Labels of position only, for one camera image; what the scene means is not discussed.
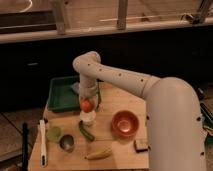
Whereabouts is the red apple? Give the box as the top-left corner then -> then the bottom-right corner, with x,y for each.
80,99 -> 94,113

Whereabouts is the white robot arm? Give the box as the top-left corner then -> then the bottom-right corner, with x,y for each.
73,51 -> 206,171

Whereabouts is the white paper cup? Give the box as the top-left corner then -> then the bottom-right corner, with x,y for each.
80,111 -> 96,126

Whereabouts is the green plastic tray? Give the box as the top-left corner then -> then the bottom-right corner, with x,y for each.
48,76 -> 80,113

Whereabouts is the green cucumber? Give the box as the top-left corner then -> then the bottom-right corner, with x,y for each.
78,121 -> 95,142

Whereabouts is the orange bowl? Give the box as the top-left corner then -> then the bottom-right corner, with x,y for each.
111,110 -> 139,138

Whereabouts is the light green fruit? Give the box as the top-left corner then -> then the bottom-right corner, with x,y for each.
46,127 -> 61,143

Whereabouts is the small metal bowl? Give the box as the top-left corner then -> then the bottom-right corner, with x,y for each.
59,134 -> 74,152

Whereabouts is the black pole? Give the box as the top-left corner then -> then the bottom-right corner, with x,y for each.
22,123 -> 28,171

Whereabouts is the brown sponge block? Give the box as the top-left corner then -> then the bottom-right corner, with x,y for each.
134,140 -> 148,153

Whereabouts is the white handled tool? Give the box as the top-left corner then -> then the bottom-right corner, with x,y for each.
39,119 -> 47,167

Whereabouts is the white horizontal rail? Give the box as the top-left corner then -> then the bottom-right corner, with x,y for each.
0,17 -> 213,44

